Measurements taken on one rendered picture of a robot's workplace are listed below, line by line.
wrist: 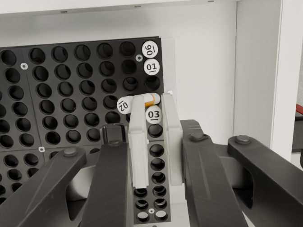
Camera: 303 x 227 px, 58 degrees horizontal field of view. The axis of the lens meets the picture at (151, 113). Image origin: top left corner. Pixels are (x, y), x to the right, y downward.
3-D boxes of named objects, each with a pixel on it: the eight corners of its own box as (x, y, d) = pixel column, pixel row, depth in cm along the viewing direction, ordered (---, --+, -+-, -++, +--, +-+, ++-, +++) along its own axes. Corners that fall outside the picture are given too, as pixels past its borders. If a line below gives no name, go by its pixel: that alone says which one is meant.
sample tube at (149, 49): (153, 37, 25) (156, 39, 20) (157, 50, 25) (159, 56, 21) (140, 40, 25) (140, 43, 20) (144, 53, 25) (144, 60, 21)
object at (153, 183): (160, 37, 22) (161, 37, 22) (170, 217, 28) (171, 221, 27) (137, 38, 22) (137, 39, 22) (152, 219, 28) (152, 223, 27)
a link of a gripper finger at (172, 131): (166, 129, 12) (182, 129, 12) (161, 93, 19) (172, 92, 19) (169, 187, 13) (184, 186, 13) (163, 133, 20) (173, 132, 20)
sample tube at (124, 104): (146, 95, 24) (113, 102, 20) (156, 88, 23) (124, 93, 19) (153, 107, 24) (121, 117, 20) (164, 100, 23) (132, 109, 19)
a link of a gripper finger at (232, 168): (186, 161, 11) (262, 156, 11) (176, 119, 16) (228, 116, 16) (187, 193, 11) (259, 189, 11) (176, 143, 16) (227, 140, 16)
